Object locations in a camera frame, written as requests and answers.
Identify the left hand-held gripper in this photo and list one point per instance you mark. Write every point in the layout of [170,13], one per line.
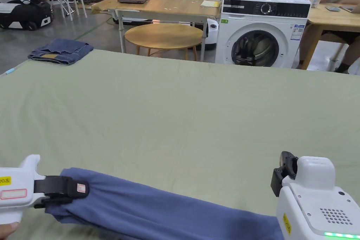
[17,189]

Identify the folded blue jeans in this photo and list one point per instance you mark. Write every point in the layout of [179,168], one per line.
[60,51]

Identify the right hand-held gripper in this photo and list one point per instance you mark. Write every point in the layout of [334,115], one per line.
[309,209]

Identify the small light blue clip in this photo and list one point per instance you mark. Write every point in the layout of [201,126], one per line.
[10,71]

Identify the blue shirt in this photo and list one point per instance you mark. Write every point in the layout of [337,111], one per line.
[157,209]

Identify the white and black wheeled robot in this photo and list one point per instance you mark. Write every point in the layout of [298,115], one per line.
[22,9]

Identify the bed with pale green sheet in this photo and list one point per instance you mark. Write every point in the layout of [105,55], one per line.
[174,110]

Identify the person's left hand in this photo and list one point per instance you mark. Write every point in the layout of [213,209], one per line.
[7,228]

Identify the wooden desk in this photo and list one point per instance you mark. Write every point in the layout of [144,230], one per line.
[332,16]

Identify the white washing machine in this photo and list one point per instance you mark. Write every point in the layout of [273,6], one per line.
[258,34]

